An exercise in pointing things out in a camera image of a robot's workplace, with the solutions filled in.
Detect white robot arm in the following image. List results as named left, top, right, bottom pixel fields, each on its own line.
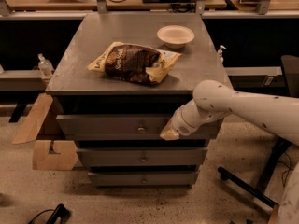
left=161, top=80, right=299, bottom=224

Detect clear plastic bottle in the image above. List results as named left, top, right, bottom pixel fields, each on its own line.
left=38, top=53, right=54, bottom=77

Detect grey bottom drawer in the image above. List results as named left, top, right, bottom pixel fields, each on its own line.
left=88, top=171, right=198, bottom=187

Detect white paper bowl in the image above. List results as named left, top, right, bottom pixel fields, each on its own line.
left=157, top=25, right=194, bottom=49

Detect grey middle drawer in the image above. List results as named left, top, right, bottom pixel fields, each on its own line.
left=77, top=147, right=207, bottom=167

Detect grey drawer cabinet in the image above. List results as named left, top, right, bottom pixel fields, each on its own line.
left=45, top=12, right=234, bottom=189

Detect cardboard box pieces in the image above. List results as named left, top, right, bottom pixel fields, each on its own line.
left=12, top=93, right=78, bottom=171

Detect wooden workbench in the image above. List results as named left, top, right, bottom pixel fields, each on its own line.
left=6, top=0, right=170, bottom=11

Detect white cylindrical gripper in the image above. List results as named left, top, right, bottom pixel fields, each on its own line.
left=160, top=100, right=229, bottom=141

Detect brown yellow chip bag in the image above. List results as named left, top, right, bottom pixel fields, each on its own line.
left=87, top=42, right=181, bottom=85

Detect grey top drawer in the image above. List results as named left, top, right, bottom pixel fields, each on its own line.
left=55, top=113, right=220, bottom=141

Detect grey drawer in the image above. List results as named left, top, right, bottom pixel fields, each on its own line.
left=77, top=147, right=207, bottom=167
left=88, top=171, right=198, bottom=187
left=55, top=113, right=220, bottom=141

